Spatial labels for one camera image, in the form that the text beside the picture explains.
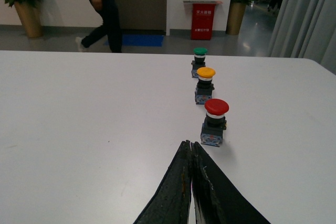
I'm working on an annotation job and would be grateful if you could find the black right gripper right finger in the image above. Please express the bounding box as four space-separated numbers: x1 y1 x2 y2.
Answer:
191 142 269 223

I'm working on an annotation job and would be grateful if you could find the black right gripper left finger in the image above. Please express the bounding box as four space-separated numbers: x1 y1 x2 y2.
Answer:
134 140 192 224

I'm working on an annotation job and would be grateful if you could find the yellow mushroom push button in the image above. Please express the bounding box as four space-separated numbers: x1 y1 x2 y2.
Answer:
195 67 216 104

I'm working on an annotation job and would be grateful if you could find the red mushroom push button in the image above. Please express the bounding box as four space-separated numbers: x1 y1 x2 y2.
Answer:
200 98 229 147

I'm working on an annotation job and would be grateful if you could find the green mushroom push button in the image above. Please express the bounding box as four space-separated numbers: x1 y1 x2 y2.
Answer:
191 47 208 78

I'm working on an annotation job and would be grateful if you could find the blue floor mat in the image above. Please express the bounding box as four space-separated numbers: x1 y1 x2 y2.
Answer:
103 34 165 47

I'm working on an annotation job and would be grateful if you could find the red fire extinguisher box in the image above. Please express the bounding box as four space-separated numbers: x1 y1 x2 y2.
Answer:
183 0 223 40

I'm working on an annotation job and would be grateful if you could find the grey door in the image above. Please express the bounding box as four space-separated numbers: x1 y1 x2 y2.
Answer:
115 0 166 31

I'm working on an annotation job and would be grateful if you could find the grey curtain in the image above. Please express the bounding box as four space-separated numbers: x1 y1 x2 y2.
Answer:
267 0 335 73

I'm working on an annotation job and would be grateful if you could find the walking person white shirt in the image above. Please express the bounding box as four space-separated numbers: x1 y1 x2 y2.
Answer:
75 0 122 53

